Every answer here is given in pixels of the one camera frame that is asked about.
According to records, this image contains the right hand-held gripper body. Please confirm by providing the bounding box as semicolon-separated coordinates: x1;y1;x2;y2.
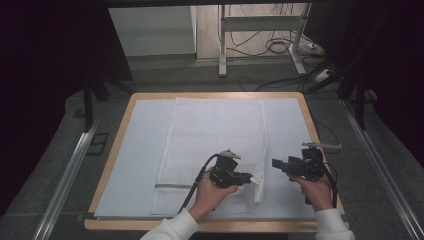
287;141;343;183

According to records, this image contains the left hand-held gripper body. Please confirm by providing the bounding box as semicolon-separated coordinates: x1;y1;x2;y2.
208;148;242;190

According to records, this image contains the white mesh laundry bag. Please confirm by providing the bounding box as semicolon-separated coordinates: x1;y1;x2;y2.
150;96;270;216

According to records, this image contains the person's right hand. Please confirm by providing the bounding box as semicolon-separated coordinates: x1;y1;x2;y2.
287;172;335;213

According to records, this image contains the person's left hand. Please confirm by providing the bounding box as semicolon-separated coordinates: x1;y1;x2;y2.
187;171;240;223

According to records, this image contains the black metal stand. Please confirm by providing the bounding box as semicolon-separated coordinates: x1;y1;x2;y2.
303;49;378;132
81;73;135;133

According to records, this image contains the white table cover sheet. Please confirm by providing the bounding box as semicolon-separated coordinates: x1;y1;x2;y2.
93;97;330;220

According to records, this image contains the white power strip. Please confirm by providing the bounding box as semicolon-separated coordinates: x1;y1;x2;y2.
313;68;333;83

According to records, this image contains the dark curtain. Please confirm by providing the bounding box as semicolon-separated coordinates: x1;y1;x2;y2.
304;0;424;168
0;0;135;218

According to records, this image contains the white cabinet panel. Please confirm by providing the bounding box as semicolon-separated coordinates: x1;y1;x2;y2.
108;5;198;57

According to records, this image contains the left hand-held gripper black cable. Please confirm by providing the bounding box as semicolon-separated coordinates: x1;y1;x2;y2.
177;153;222;215

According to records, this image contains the hand-held gripper black cable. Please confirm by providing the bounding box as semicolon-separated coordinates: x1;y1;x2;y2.
321;161;339;210
177;153;222;215

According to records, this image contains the right hand-held gripper black cable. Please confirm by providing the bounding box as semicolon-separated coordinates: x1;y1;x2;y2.
321;161;339;210

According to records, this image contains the thin black floor cable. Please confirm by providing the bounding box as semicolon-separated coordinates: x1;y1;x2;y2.
312;115;342;156

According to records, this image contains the aluminium floor rail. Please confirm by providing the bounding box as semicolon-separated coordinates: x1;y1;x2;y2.
339;98;424;240
31;114;102;240

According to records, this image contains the tangle of black floor cables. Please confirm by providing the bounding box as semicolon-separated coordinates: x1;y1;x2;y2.
225;3;323;58

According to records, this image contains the white metal desk frame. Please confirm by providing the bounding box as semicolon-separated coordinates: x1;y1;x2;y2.
218;3;313;79

